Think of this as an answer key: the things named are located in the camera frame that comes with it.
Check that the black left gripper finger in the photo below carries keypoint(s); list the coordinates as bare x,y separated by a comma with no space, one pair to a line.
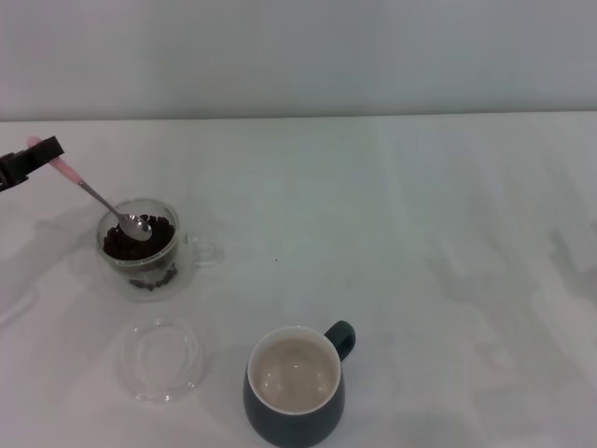
37,154

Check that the dark green ceramic mug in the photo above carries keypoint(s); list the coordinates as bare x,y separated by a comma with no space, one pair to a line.
280,424

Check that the pile of coffee beans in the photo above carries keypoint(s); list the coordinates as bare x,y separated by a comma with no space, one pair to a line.
126,249

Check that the clear glass lid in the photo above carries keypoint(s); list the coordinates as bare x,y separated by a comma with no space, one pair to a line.
161,373

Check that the clear double-wall glass cup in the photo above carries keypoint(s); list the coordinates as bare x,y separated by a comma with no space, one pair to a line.
140,289

